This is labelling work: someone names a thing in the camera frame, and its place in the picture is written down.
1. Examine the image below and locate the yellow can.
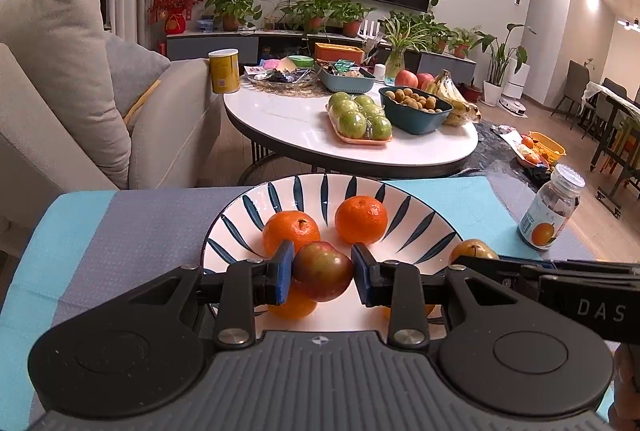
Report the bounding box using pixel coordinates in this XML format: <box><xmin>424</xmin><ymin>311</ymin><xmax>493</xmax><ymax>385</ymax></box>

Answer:
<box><xmin>208</xmin><ymin>48</ymin><xmax>241</xmax><ymax>94</ymax></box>

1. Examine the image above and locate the orange mandarin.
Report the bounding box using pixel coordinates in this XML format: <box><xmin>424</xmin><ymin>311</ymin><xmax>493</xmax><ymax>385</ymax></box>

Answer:
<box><xmin>267</xmin><ymin>283</ymin><xmax>318</xmax><ymax>319</ymax></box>
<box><xmin>334</xmin><ymin>195</ymin><xmax>389</xmax><ymax>246</ymax></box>
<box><xmin>381</xmin><ymin>304</ymin><xmax>437</xmax><ymax>318</ymax></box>
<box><xmin>262</xmin><ymin>210</ymin><xmax>321</xmax><ymax>262</ymax></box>

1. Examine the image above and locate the dark marble round table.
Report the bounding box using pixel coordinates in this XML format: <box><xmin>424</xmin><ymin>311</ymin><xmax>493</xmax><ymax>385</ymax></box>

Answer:
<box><xmin>450</xmin><ymin>121</ymin><xmax>566</xmax><ymax>192</ymax></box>

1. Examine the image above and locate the potted green plant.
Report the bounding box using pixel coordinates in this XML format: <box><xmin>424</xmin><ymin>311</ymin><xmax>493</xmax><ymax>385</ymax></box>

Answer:
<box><xmin>447</xmin><ymin>27</ymin><xmax>481</xmax><ymax>59</ymax></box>
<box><xmin>280</xmin><ymin>0</ymin><xmax>333</xmax><ymax>34</ymax></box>
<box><xmin>205</xmin><ymin>0</ymin><xmax>262</xmax><ymax>32</ymax></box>
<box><xmin>415</xmin><ymin>14</ymin><xmax>453</xmax><ymax>54</ymax></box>
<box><xmin>330</xmin><ymin>0</ymin><xmax>376</xmax><ymax>38</ymax></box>

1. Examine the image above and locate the teal bowl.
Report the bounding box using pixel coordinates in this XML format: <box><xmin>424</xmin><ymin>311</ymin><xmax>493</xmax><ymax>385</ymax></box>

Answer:
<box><xmin>378</xmin><ymin>86</ymin><xmax>454</xmax><ymax>135</ymax></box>

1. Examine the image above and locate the grey pillow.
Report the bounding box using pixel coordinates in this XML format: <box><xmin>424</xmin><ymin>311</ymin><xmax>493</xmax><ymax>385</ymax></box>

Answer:
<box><xmin>102</xmin><ymin>31</ymin><xmax>172</xmax><ymax>119</ymax></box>

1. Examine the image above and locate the clear jar with orange label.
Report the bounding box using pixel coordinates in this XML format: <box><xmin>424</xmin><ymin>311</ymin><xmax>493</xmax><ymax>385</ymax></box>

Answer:
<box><xmin>518</xmin><ymin>164</ymin><xmax>586</xmax><ymax>252</ymax></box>

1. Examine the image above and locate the white blue striped bowl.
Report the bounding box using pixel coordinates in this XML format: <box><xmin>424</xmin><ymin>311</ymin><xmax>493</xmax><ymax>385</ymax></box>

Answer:
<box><xmin>200</xmin><ymin>173</ymin><xmax>466</xmax><ymax>327</ymax></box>

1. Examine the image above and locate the person's right hand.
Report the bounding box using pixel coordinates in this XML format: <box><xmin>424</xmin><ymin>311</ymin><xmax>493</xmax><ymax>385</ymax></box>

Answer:
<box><xmin>611</xmin><ymin>343</ymin><xmax>640</xmax><ymax>431</ymax></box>

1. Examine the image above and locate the red flower arrangement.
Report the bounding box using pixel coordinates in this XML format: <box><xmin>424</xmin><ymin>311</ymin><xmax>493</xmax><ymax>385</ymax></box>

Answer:
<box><xmin>145</xmin><ymin>0</ymin><xmax>216</xmax><ymax>35</ymax></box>

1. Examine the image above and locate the grey dining chair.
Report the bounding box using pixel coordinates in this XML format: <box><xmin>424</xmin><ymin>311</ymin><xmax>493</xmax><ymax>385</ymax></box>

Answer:
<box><xmin>555</xmin><ymin>60</ymin><xmax>592</xmax><ymax>132</ymax></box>

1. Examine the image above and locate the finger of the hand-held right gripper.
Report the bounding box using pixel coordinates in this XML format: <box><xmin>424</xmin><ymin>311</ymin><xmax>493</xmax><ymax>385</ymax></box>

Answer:
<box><xmin>456</xmin><ymin>255</ymin><xmax>640</xmax><ymax>301</ymax></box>

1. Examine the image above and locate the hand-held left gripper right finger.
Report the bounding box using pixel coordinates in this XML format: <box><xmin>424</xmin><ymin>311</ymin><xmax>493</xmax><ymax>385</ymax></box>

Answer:
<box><xmin>350</xmin><ymin>242</ymin><xmax>532</xmax><ymax>353</ymax></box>

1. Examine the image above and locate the small red apple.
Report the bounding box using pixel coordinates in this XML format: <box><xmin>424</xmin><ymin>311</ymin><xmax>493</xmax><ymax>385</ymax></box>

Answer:
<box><xmin>291</xmin><ymin>241</ymin><xmax>355</xmax><ymax>303</ymax></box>

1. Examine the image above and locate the orange box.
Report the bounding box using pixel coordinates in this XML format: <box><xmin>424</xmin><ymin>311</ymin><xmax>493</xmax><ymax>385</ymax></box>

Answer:
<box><xmin>314</xmin><ymin>42</ymin><xmax>365</xmax><ymax>64</ymax></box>

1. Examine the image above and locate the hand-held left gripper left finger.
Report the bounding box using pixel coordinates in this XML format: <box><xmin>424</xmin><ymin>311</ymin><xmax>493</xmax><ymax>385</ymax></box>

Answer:
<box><xmin>120</xmin><ymin>239</ymin><xmax>297</xmax><ymax>353</ymax></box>

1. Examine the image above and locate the white rack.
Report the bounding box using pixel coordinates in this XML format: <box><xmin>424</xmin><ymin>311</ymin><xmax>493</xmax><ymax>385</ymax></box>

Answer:
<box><xmin>359</xmin><ymin>18</ymin><xmax>383</xmax><ymax>41</ymax></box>

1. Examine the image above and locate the glass vase with spider plant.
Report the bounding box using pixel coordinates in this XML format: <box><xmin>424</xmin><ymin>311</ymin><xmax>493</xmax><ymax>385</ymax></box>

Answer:
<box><xmin>380</xmin><ymin>16</ymin><xmax>436</xmax><ymax>72</ymax></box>

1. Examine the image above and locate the small plant in red pot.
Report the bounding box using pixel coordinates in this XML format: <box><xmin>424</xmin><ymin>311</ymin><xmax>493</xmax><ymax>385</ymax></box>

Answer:
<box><xmin>460</xmin><ymin>78</ymin><xmax>483</xmax><ymax>102</ymax></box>

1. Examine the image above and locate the pile of longans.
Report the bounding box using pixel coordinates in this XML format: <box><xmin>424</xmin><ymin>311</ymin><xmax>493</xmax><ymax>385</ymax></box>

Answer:
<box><xmin>385</xmin><ymin>88</ymin><xmax>448</xmax><ymax>113</ymax></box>

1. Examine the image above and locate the dining table with white cloth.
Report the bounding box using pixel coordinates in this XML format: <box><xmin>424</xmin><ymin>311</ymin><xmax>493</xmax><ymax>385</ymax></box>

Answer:
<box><xmin>585</xmin><ymin>78</ymin><xmax>640</xmax><ymax>212</ymax></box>

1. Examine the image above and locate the beige sofa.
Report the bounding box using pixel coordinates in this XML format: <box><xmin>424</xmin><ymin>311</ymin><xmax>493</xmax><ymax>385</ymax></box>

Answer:
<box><xmin>0</xmin><ymin>0</ymin><xmax>223</xmax><ymax>232</ymax></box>

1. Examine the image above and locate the white paper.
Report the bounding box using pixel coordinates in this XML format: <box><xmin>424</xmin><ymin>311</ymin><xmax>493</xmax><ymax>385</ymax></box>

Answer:
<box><xmin>500</xmin><ymin>126</ymin><xmax>531</xmax><ymax>147</ymax></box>

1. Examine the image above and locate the glass tray of snacks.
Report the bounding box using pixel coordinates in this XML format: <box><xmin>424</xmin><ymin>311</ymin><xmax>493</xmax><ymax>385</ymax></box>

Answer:
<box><xmin>245</xmin><ymin>66</ymin><xmax>321</xmax><ymax>93</ymax></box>

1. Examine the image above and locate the bunch of bananas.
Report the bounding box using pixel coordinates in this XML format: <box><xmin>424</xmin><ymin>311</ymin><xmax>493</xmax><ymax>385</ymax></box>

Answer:
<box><xmin>425</xmin><ymin>70</ymin><xmax>482</xmax><ymax>127</ymax></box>

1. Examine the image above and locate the plate of tomatoes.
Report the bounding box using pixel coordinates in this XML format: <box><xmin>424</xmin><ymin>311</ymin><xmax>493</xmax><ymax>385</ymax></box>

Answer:
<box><xmin>515</xmin><ymin>136</ymin><xmax>551</xmax><ymax>169</ymax></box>

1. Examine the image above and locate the blue grey printed tablecloth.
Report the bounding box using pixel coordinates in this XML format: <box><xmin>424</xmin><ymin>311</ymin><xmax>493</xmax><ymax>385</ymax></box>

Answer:
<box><xmin>0</xmin><ymin>175</ymin><xmax>617</xmax><ymax>431</ymax></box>

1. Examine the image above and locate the orange plastic basket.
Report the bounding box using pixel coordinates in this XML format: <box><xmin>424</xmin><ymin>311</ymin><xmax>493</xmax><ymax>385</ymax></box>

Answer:
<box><xmin>527</xmin><ymin>131</ymin><xmax>567</xmax><ymax>160</ymax></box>

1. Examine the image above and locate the white round coffee table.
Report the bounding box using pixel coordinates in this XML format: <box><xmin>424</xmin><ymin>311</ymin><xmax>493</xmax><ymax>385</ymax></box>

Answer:
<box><xmin>223</xmin><ymin>76</ymin><xmax>479</xmax><ymax>172</ymax></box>

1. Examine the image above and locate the tray of green apples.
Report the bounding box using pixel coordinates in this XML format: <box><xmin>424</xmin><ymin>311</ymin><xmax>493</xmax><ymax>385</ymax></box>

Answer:
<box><xmin>326</xmin><ymin>92</ymin><xmax>394</xmax><ymax>146</ymax></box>

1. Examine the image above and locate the tall plant in white pot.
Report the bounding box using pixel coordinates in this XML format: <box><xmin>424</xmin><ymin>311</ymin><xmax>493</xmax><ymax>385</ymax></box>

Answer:
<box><xmin>472</xmin><ymin>24</ymin><xmax>536</xmax><ymax>107</ymax></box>

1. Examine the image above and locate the teal plastic basket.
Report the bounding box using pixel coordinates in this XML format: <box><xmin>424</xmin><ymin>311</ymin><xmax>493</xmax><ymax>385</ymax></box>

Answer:
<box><xmin>315</xmin><ymin>61</ymin><xmax>377</xmax><ymax>93</ymax></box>

